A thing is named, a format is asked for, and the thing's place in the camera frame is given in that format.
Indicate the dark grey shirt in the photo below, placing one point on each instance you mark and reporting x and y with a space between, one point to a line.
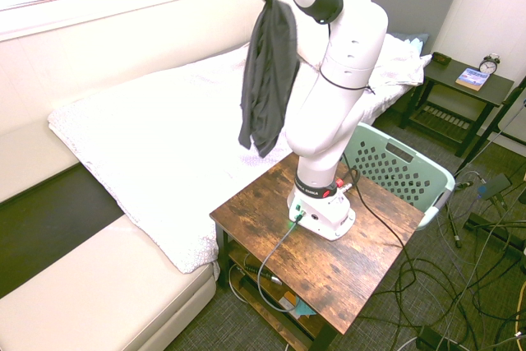
269 71

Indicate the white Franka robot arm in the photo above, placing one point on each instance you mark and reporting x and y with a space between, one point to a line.
349 63

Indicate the mint green laundry basket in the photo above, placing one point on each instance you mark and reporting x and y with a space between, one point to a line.
394 170

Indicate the plain white pillow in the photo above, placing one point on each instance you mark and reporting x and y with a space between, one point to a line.
310 53

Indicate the white patterned pillow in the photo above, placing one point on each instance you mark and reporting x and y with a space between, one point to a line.
400 67

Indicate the grey headboard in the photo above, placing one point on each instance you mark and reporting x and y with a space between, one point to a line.
427 1

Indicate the light teal cloth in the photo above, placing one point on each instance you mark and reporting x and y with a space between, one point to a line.
419 43

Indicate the white patterned duvet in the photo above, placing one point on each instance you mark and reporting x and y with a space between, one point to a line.
156 121

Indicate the small dark box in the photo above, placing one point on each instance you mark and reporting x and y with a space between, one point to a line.
441 58

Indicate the blue book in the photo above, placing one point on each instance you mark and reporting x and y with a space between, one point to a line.
472 79

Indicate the black nightstand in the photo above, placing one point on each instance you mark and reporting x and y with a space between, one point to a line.
472 92

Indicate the black alarm clock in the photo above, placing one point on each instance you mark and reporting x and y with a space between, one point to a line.
489 65

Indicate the rustic wooden side table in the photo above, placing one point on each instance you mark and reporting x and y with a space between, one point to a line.
328 269

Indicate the grey power adapter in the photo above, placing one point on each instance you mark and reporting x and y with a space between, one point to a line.
495 186

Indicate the teal and orange packet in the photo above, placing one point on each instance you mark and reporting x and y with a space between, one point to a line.
300 306

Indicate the beige bed base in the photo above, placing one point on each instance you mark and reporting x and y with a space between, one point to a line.
82 285

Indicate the black power strip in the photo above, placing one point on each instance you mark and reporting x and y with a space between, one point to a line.
431 338

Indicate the black camera stand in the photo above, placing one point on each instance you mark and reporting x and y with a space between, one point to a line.
499 121

